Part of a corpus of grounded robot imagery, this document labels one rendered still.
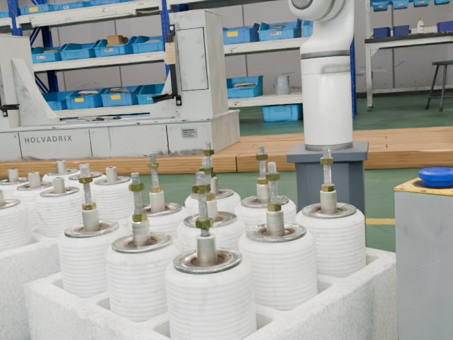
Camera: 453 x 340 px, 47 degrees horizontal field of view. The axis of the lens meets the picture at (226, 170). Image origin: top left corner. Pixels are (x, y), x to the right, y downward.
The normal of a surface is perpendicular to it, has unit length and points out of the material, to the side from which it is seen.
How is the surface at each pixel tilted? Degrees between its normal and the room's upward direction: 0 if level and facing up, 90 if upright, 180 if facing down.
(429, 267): 90
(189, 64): 90
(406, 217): 90
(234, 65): 90
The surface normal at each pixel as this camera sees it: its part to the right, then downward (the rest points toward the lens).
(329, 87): -0.07, 0.17
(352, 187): 0.48, 0.11
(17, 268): 0.68, 0.07
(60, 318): -0.70, 0.18
